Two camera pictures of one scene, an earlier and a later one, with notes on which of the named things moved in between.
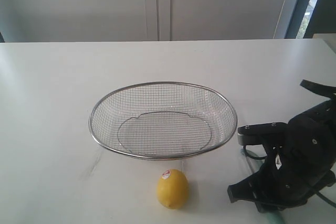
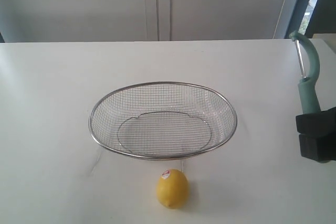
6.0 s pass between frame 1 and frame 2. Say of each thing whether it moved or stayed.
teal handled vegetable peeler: moved
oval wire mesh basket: stayed
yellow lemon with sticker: stayed
